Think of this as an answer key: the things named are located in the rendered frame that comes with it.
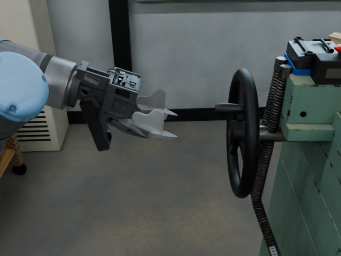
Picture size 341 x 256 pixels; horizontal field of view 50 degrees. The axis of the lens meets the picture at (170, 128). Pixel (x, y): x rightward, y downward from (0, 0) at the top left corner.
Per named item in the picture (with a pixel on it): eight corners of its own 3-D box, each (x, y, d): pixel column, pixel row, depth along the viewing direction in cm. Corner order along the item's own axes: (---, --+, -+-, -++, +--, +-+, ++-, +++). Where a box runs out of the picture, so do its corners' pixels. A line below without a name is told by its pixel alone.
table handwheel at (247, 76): (224, 211, 90) (219, 106, 103) (306, 212, 90) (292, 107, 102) (244, 174, 64) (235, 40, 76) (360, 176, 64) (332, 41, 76)
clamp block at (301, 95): (271, 90, 88) (277, 55, 83) (328, 91, 87) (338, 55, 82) (286, 125, 75) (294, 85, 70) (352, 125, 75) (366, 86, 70)
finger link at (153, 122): (181, 125, 64) (135, 102, 65) (170, 150, 67) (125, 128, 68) (186, 117, 67) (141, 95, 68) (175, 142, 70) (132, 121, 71)
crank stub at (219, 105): (214, 117, 74) (213, 106, 75) (243, 117, 74) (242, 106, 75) (215, 111, 71) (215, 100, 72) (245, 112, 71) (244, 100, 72)
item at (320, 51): (283, 57, 81) (287, 33, 78) (333, 58, 81) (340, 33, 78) (299, 85, 71) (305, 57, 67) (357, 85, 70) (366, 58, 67)
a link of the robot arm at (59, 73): (35, 112, 66) (51, 87, 74) (63, 120, 67) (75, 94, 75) (43, 68, 61) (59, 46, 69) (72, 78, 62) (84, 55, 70)
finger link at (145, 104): (185, 98, 73) (142, 91, 69) (175, 122, 76) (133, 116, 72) (181, 89, 75) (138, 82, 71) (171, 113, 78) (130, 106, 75)
